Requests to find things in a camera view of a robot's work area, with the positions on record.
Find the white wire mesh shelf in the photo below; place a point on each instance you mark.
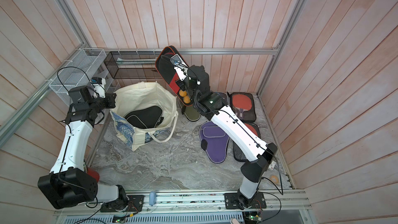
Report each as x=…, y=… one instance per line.
x=72, y=84

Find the small white tag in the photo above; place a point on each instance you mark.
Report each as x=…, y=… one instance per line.
x=272, y=165

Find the canvas tote bag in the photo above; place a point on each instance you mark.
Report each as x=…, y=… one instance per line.
x=137, y=97

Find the purple paddle cover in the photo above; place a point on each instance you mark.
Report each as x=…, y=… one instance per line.
x=214, y=141

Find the Deerway paddle set pack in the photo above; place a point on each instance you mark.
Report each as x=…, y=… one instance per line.
x=223, y=96

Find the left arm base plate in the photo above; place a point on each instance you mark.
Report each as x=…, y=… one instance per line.
x=125, y=204

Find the small blue cylinder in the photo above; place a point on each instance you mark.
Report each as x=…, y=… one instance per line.
x=152, y=198

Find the green paddle cover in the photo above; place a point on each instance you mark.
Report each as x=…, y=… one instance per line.
x=189, y=112

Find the red paddle case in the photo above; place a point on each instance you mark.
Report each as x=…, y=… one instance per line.
x=237, y=152
x=243, y=106

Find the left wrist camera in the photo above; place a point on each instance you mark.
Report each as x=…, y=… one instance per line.
x=98, y=85

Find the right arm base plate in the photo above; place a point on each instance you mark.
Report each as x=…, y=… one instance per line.
x=236, y=200

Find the red pen cup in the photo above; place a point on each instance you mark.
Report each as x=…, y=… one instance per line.
x=93, y=174

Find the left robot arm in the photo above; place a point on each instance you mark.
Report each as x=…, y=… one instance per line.
x=68, y=184

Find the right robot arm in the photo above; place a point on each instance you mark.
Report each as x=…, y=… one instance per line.
x=258, y=153

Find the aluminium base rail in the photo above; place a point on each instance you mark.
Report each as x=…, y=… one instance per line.
x=197, y=207

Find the red black paddle cover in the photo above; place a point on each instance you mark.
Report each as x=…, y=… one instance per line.
x=169, y=75

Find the black mesh basket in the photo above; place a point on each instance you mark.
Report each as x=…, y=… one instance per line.
x=132, y=65

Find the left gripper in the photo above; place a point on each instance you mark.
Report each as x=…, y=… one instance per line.
x=111, y=97

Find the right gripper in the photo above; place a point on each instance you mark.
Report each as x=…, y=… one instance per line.
x=182, y=86

